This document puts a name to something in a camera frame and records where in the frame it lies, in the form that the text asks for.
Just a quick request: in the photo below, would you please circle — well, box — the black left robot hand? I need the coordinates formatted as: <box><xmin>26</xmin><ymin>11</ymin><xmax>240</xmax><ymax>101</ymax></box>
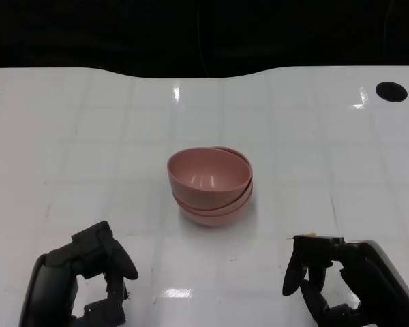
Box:
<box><xmin>18</xmin><ymin>220</ymin><xmax>140</xmax><ymax>327</ymax></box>

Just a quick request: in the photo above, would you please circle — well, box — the black round table grommet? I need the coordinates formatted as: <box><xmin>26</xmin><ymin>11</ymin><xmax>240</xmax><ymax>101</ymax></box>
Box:
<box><xmin>375</xmin><ymin>81</ymin><xmax>408</xmax><ymax>102</ymax></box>

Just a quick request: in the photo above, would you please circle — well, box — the pink bowl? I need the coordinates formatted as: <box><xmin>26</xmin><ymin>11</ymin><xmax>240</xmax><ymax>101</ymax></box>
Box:
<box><xmin>177</xmin><ymin>189</ymin><xmax>254</xmax><ymax>228</ymax></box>
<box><xmin>166</xmin><ymin>146</ymin><xmax>252</xmax><ymax>202</ymax></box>
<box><xmin>171</xmin><ymin>146</ymin><xmax>254</xmax><ymax>211</ymax></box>

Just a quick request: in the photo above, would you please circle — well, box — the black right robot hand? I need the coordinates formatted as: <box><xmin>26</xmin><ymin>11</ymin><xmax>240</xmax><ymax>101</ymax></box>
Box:
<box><xmin>282</xmin><ymin>234</ymin><xmax>409</xmax><ymax>327</ymax></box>

